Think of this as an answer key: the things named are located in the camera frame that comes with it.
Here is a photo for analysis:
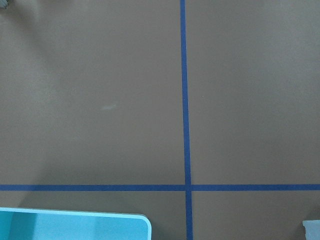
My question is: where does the light blue plastic bin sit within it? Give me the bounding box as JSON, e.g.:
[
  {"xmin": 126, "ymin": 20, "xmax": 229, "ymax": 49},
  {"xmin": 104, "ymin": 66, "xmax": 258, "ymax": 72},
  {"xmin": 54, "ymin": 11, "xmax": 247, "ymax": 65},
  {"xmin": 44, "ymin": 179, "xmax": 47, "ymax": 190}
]
[{"xmin": 0, "ymin": 207, "xmax": 152, "ymax": 240}]

